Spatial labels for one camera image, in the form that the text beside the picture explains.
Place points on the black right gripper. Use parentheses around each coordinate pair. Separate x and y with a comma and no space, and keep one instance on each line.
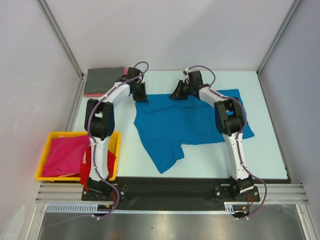
(178,94)

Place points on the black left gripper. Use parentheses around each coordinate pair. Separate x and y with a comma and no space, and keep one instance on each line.
(143,97)

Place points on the blue t-shirt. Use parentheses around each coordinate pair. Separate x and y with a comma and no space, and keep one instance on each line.
(165,124)

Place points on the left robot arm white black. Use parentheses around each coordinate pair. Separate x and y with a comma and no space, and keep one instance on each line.
(100,124)

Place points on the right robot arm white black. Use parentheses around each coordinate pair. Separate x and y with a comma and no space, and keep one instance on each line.
(230,121)

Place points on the folded salmon pink t-shirt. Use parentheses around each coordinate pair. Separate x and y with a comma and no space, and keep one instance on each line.
(92,95)

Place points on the folded grey t-shirt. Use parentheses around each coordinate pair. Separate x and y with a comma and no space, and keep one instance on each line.
(100,78)

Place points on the yellow plastic bin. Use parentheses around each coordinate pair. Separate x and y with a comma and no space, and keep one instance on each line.
(45,152)

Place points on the red t-shirt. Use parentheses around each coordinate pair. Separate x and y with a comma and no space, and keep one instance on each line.
(112,160)

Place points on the magenta t-shirt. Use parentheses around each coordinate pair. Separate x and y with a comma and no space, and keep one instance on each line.
(65,156)

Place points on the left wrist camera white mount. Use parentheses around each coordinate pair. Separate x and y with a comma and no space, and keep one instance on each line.
(133,74)

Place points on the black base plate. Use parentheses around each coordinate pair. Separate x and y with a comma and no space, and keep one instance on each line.
(172,191)

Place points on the grey slotted cable duct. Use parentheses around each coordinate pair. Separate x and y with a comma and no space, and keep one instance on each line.
(103,208)

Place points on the aluminium front rail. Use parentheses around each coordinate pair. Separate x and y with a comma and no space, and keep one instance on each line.
(72,192)

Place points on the right aluminium frame post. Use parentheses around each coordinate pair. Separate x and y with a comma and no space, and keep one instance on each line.
(279,34)

